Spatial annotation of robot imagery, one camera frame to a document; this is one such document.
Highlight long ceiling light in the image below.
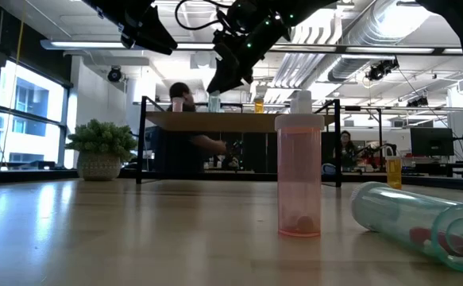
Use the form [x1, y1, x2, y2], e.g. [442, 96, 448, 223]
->
[40, 38, 216, 52]
[268, 44, 463, 56]

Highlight white cap on table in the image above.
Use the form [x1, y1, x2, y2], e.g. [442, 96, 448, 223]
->
[274, 114, 326, 238]

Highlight small orange pill bottle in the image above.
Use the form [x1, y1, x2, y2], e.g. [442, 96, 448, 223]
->
[385, 155, 403, 191]

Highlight silver ventilation duct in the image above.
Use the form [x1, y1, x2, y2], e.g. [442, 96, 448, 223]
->
[328, 0, 434, 83]

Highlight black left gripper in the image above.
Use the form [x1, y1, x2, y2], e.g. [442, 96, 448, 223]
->
[82, 0, 178, 56]

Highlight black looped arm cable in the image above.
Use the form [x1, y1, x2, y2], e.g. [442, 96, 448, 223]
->
[174, 0, 232, 32]

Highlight black ceiling spotlights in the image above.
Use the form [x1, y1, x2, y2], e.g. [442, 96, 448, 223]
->
[407, 95, 430, 108]
[365, 58, 400, 83]

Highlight green potted plant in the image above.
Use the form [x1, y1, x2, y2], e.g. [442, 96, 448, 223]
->
[64, 118, 139, 183]

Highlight black computer monitor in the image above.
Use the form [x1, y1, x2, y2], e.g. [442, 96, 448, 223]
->
[409, 126, 455, 157]

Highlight green pill bottle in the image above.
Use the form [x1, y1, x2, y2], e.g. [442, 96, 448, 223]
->
[207, 90, 222, 114]
[349, 181, 463, 274]

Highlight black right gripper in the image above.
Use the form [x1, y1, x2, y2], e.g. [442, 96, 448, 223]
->
[206, 0, 295, 95]

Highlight person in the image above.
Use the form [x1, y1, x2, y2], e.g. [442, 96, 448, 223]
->
[331, 129, 361, 172]
[151, 82, 228, 174]

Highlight wooden shelf black metal frame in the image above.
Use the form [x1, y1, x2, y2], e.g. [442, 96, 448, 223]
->
[135, 95, 343, 188]

